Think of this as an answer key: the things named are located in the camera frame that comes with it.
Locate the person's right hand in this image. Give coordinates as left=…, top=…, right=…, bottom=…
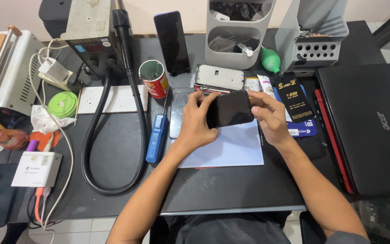
left=247, top=90, right=296, bottom=146

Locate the person's left hand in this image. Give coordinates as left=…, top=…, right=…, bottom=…
left=176, top=91, right=221, bottom=150

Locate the black smartphone with rounded corners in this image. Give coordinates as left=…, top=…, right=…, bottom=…
left=206, top=90, right=255, bottom=129

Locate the stack of silver phone frames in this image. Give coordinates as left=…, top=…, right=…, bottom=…
left=194, top=64, right=247, bottom=94

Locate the flat black phone screen glass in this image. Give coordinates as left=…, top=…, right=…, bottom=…
left=169, top=88, right=196, bottom=139

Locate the red tin can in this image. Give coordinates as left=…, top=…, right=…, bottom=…
left=138, top=60, right=170, bottom=99

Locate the white yellow packet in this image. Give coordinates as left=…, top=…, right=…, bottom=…
left=244, top=77, right=262, bottom=92

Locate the blue electric screwdriver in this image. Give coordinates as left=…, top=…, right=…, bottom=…
left=146, top=95, right=169, bottom=164

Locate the pale blue work mat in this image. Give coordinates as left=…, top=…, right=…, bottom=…
left=178, top=119, right=265, bottom=169

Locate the black phone on stand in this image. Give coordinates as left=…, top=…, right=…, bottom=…
left=153, top=11, right=191, bottom=77

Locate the white glue tube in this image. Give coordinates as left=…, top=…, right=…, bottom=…
left=257, top=75, right=276, bottom=99

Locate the green rubber air blower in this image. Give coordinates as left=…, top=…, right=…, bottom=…
left=261, top=47, right=281, bottom=74

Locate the grey two-tier organizer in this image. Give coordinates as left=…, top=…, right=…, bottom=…
left=204, top=0, right=277, bottom=70

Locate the white rectangular tile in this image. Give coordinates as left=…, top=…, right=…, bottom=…
left=77, top=85, right=149, bottom=115

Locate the black screen protector pack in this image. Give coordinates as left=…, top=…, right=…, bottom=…
left=273, top=72, right=315, bottom=124

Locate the blue white package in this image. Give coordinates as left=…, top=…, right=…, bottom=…
left=274, top=85, right=318, bottom=138

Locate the grey tool holder rack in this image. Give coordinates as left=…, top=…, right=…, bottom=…
left=275, top=0, right=350, bottom=73

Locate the grey hot air station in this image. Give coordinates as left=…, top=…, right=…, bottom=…
left=61, top=0, right=138, bottom=81

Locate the thin wooden stick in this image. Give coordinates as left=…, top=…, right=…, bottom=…
left=74, top=89, right=82, bottom=127

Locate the person's black clothing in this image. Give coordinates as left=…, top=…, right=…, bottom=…
left=149, top=211, right=292, bottom=244

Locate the red-edged laptop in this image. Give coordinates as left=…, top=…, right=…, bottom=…
left=313, top=89, right=357, bottom=196

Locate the green round tape reel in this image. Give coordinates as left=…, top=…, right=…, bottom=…
left=48, top=91, right=79, bottom=119

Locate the white power adapter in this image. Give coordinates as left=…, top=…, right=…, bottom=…
left=38, top=57, right=70, bottom=84

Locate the white crumpled plastic bag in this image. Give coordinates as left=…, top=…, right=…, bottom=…
left=30, top=105, right=76, bottom=135

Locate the orange plastic piece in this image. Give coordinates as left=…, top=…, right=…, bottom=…
left=29, top=130, right=61, bottom=152

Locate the black chair seat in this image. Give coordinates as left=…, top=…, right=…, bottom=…
left=299, top=210, right=328, bottom=244

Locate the black laptop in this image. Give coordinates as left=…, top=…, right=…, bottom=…
left=317, top=63, right=390, bottom=197

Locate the white charger box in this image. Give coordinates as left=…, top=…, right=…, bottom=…
left=11, top=151, right=63, bottom=188

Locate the white screen separator machine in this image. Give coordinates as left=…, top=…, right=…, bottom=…
left=0, top=25, right=47, bottom=116

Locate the orange drink bottle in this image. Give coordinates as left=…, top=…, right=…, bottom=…
left=0, top=119, right=30, bottom=151

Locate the black hot air hose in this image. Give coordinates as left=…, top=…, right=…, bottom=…
left=81, top=8, right=149, bottom=196

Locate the white cable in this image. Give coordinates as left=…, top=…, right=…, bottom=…
left=28, top=38, right=74, bottom=244

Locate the orange cable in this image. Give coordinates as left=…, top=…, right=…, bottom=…
left=34, top=187, right=45, bottom=225

